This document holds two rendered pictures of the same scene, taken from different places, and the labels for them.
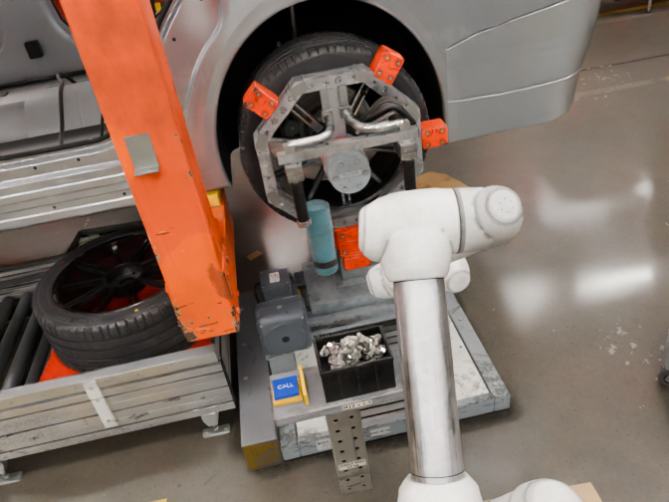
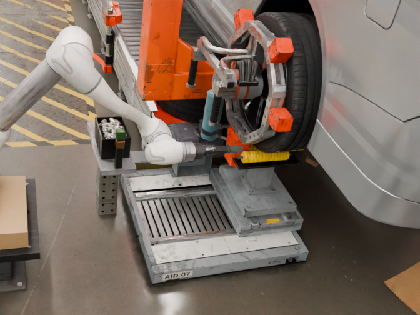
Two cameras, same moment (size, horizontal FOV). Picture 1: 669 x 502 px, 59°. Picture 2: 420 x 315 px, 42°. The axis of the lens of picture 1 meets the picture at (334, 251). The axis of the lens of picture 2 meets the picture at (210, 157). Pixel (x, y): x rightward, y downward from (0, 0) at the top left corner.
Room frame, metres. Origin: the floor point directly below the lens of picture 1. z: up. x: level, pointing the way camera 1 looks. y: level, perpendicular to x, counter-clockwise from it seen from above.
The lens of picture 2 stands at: (0.88, -2.20, 1.99)
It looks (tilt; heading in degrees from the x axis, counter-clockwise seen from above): 35 degrees down; 70
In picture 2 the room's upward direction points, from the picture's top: 11 degrees clockwise
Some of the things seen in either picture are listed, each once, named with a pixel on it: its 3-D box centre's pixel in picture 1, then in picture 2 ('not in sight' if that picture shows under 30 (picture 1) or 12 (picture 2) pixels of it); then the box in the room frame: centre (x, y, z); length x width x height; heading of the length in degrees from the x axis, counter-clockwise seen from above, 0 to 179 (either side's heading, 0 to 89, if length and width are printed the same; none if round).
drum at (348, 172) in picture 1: (344, 161); (237, 84); (1.73, -0.08, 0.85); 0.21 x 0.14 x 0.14; 5
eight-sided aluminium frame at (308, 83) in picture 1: (340, 152); (250, 84); (1.80, -0.07, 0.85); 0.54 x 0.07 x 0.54; 95
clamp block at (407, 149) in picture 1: (404, 145); (225, 88); (1.61, -0.26, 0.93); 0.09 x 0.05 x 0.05; 5
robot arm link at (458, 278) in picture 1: (445, 269); (162, 151); (1.36, -0.31, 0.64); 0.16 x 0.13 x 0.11; 4
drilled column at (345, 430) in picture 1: (346, 436); (107, 178); (1.17, 0.06, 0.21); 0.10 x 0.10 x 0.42; 5
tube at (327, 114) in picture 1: (307, 120); (226, 39); (1.67, 0.02, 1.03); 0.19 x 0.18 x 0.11; 5
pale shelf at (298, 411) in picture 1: (346, 383); (110, 145); (1.17, 0.03, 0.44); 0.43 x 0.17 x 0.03; 95
